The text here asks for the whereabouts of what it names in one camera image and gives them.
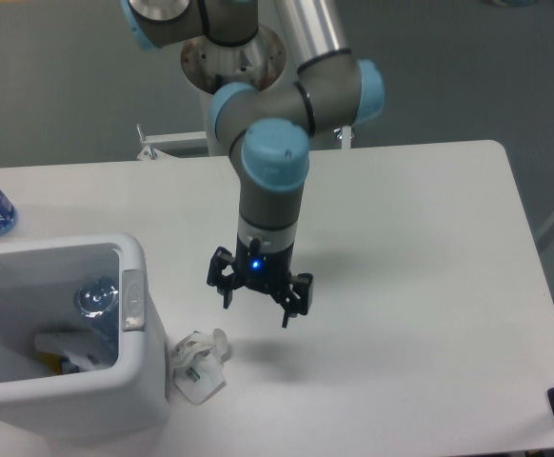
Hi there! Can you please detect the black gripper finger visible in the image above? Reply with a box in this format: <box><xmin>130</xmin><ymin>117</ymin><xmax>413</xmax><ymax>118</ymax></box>
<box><xmin>207</xmin><ymin>247</ymin><xmax>246</xmax><ymax>308</ymax></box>
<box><xmin>270</xmin><ymin>273</ymin><xmax>313</xmax><ymax>328</ymax></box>

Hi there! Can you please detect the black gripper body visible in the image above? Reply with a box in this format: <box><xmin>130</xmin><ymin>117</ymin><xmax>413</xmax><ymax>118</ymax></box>
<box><xmin>234</xmin><ymin>240</ymin><xmax>294</xmax><ymax>293</ymax></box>

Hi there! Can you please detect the clear plastic water bottle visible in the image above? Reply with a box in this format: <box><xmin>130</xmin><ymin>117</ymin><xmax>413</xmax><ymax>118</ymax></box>
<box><xmin>74</xmin><ymin>276</ymin><xmax>119</xmax><ymax>365</ymax></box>

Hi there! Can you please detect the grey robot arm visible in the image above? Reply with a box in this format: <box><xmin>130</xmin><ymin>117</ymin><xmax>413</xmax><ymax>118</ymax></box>
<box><xmin>121</xmin><ymin>1</ymin><xmax>385</xmax><ymax>319</ymax></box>

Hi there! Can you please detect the crumpled white paper trash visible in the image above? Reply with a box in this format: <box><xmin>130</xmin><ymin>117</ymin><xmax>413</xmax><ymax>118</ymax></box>
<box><xmin>171</xmin><ymin>328</ymin><xmax>228</xmax><ymax>406</ymax></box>

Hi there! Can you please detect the white trash inside can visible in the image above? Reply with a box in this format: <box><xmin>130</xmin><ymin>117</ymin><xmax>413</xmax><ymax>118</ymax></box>
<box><xmin>33</xmin><ymin>330</ymin><xmax>115</xmax><ymax>374</ymax></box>

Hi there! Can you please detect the white trash can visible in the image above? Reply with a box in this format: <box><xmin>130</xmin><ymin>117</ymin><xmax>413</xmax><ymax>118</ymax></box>
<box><xmin>0</xmin><ymin>233</ymin><xmax>171</xmax><ymax>438</ymax></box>

